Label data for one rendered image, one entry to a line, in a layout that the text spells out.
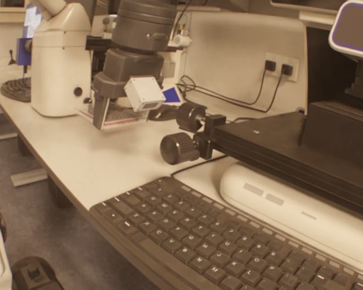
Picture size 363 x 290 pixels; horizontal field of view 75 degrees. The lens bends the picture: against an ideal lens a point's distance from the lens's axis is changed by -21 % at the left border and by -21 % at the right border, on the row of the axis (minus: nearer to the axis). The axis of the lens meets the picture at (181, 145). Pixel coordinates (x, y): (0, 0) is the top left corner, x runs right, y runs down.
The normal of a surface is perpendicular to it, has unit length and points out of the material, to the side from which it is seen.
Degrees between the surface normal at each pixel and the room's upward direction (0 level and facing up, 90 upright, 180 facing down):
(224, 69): 90
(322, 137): 90
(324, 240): 84
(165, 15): 102
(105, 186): 0
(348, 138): 90
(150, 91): 42
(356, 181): 0
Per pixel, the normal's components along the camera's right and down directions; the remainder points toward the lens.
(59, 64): 0.38, 0.37
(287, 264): 0.05, -0.91
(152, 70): 0.67, 0.51
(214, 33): -0.70, 0.17
